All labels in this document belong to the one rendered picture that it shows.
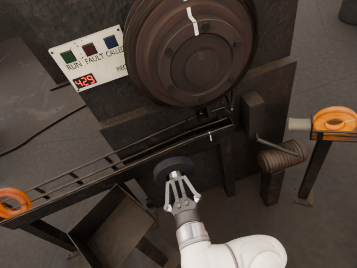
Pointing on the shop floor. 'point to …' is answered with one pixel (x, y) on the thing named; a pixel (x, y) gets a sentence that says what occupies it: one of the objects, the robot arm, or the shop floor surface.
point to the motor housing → (278, 168)
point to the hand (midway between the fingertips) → (173, 170)
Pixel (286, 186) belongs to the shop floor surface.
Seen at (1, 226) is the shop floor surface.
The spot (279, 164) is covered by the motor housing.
